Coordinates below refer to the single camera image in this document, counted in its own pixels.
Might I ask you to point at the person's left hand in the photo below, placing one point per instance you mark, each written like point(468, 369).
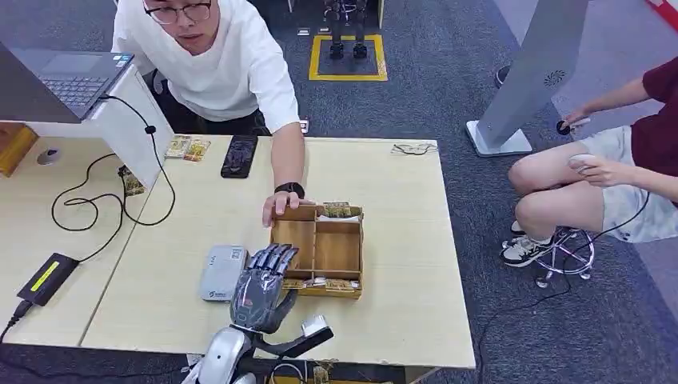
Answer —
point(283, 201)

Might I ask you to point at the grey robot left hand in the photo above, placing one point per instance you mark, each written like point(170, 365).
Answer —
point(259, 302)

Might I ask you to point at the wooden card box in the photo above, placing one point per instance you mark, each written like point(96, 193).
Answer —
point(296, 238)

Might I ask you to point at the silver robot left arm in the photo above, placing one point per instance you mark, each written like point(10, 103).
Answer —
point(222, 352)

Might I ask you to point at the black wristwatch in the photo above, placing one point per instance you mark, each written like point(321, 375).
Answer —
point(289, 188)

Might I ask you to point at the pale grey card reader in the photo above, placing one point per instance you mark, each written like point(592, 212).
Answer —
point(222, 273)

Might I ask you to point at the cards in box compartment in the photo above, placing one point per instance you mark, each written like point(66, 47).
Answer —
point(337, 209)

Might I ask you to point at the black smartphone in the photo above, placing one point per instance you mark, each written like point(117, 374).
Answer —
point(239, 156)

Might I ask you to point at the cards in box slot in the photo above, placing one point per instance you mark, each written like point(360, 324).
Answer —
point(339, 285)

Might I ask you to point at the yellow floor tape square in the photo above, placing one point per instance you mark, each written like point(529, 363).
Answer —
point(313, 58)

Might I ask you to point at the person across desk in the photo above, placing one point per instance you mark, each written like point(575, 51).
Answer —
point(228, 63)

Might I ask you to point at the golden card under stand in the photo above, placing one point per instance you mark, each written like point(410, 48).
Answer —
point(132, 184)

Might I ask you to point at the black robot legs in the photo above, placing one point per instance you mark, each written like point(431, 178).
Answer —
point(336, 48)

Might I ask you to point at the white laptop stand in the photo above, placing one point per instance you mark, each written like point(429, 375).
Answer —
point(132, 132)

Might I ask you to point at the black power adapter yellow label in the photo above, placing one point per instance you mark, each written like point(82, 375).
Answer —
point(46, 278)

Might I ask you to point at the grey laptop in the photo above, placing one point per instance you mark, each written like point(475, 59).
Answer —
point(74, 85)

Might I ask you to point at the grey computer mouse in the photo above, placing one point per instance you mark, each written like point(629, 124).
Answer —
point(48, 156)

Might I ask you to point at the black shoe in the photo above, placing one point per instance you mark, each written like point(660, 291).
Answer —
point(500, 77)

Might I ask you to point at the brown wooden box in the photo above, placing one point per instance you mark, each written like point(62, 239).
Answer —
point(13, 148)

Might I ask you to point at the seated person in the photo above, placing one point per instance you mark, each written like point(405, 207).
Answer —
point(561, 206)

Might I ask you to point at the grey kiosk pillar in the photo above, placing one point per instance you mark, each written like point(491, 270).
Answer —
point(529, 69)

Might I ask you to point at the small black round object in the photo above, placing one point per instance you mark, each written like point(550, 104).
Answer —
point(563, 128)

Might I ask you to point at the chrome stool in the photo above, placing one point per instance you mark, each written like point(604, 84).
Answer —
point(574, 260)

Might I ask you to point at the red strip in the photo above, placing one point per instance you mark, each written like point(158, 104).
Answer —
point(665, 13)

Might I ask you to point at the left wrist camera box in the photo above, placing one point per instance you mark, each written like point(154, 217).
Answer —
point(312, 331)

